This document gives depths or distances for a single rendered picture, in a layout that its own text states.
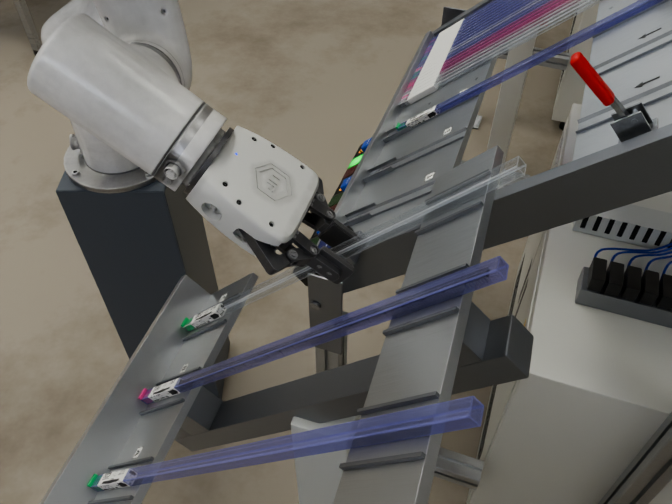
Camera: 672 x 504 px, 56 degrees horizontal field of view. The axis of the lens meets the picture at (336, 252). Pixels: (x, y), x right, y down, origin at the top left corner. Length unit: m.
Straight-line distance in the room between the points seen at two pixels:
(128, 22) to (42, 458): 1.20
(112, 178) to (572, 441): 0.85
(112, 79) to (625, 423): 0.81
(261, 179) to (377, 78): 2.05
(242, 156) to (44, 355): 1.31
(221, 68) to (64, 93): 2.14
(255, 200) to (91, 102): 0.16
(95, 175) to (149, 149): 0.56
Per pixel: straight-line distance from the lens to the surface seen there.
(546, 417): 1.05
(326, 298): 0.87
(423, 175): 0.92
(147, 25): 0.67
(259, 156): 0.61
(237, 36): 2.93
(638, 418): 1.02
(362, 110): 2.44
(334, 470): 0.71
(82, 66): 0.59
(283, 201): 0.59
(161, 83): 0.59
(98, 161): 1.12
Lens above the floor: 1.41
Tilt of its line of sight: 48 degrees down
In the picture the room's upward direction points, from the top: straight up
